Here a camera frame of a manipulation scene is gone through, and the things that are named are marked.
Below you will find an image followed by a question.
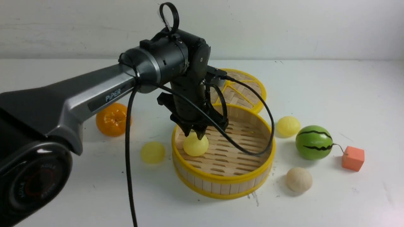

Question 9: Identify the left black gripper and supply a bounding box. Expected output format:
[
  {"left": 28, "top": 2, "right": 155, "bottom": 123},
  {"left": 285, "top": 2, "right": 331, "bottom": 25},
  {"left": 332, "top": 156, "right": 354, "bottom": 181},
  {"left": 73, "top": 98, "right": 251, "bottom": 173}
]
[{"left": 157, "top": 74, "right": 229, "bottom": 140}]

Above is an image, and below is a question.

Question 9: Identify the bamboo steamer tray yellow rim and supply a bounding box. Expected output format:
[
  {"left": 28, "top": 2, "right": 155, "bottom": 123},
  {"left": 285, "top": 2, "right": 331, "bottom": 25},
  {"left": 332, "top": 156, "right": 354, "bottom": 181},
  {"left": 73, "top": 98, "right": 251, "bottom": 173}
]
[{"left": 171, "top": 104, "right": 276, "bottom": 199}]

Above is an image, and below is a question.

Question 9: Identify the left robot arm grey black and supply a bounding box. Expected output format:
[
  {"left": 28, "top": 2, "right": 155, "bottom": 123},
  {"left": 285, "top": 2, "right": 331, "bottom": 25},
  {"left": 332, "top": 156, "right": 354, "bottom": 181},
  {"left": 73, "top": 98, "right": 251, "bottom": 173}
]
[{"left": 1, "top": 28, "right": 228, "bottom": 227}]

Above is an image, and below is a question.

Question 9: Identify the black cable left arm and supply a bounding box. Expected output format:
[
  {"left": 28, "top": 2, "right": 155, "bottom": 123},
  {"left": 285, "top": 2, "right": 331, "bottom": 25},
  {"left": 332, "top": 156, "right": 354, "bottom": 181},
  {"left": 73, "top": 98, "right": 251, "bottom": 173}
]
[{"left": 119, "top": 3, "right": 275, "bottom": 227}]

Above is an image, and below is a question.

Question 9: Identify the beige white bun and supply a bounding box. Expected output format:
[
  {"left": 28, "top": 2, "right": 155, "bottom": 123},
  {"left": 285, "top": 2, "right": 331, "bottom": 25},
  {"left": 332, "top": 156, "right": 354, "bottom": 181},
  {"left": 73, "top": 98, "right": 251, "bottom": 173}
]
[{"left": 285, "top": 167, "right": 313, "bottom": 194}]

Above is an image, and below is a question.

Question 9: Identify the woven bamboo steamer lid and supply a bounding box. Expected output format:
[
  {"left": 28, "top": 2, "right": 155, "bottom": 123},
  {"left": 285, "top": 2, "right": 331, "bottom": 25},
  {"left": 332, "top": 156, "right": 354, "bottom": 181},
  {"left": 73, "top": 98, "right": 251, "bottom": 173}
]
[{"left": 218, "top": 68, "right": 267, "bottom": 114}]

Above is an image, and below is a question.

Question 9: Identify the orange toy tangerine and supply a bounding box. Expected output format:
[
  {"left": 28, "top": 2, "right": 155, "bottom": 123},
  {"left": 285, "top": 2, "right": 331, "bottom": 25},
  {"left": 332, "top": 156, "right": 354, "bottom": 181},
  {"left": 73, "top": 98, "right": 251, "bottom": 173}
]
[{"left": 96, "top": 102, "right": 128, "bottom": 137}]

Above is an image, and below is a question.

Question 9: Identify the yellow bun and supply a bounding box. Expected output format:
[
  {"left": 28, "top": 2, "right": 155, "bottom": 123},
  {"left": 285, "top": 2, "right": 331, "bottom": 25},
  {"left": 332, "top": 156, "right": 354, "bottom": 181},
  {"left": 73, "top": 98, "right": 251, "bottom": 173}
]
[
  {"left": 276, "top": 115, "right": 301, "bottom": 138},
  {"left": 140, "top": 141, "right": 165, "bottom": 164},
  {"left": 183, "top": 132, "right": 209, "bottom": 157}
]

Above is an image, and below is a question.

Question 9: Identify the green toy watermelon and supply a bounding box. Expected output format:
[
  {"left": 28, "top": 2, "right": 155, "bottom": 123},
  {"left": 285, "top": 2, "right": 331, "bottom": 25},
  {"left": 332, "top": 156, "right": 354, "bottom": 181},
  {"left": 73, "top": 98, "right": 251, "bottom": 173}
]
[{"left": 295, "top": 125, "right": 333, "bottom": 160}]

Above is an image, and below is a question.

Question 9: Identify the orange foam cube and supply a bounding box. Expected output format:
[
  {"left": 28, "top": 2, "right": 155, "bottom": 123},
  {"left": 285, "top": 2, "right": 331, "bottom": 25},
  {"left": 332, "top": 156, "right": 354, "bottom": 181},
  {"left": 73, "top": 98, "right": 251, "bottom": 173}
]
[{"left": 342, "top": 146, "right": 365, "bottom": 172}]

